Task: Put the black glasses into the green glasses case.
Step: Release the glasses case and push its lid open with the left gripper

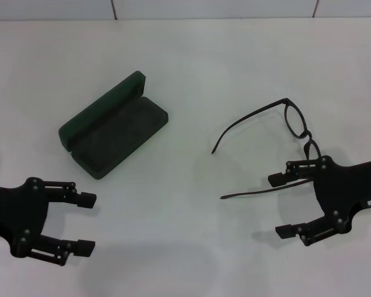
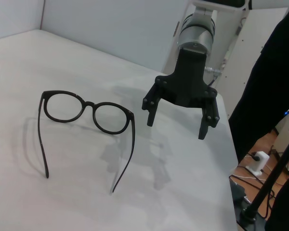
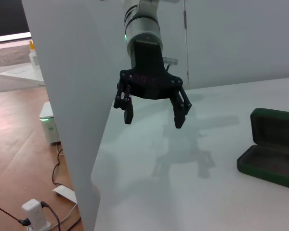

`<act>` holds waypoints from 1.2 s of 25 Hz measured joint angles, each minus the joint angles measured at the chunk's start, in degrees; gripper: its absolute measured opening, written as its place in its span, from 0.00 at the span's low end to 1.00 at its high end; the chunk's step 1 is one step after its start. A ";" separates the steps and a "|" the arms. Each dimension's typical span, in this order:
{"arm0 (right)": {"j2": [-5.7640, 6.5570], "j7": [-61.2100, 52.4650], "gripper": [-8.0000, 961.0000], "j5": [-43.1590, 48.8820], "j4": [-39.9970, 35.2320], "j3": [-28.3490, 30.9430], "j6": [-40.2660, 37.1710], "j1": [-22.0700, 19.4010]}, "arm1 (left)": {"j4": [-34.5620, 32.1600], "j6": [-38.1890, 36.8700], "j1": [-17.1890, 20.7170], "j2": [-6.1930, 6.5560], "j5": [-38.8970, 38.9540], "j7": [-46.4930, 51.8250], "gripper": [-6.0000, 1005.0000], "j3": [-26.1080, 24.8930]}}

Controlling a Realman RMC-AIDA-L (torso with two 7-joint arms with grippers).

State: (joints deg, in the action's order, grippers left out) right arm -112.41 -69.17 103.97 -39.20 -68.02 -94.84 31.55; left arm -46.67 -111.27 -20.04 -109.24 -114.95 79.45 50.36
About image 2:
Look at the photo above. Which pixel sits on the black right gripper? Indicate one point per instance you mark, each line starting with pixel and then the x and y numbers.
pixel 190 79

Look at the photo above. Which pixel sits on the black round-lens glasses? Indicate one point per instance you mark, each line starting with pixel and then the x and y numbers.
pixel 88 103

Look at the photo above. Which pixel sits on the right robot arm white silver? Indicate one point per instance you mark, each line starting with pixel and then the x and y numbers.
pixel 195 33

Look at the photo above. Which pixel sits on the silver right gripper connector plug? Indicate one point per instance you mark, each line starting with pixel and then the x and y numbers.
pixel 212 70

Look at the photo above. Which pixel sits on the black fabric drape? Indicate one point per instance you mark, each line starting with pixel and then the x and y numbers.
pixel 267 96

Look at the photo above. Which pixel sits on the black power plug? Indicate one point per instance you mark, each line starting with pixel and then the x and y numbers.
pixel 256 157

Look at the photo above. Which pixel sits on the white power strip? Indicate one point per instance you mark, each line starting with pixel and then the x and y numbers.
pixel 260 166

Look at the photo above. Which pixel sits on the black box on floor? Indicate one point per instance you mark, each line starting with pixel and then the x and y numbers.
pixel 238 192

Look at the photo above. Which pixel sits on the black tripod stand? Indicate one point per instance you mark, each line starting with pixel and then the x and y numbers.
pixel 272 178

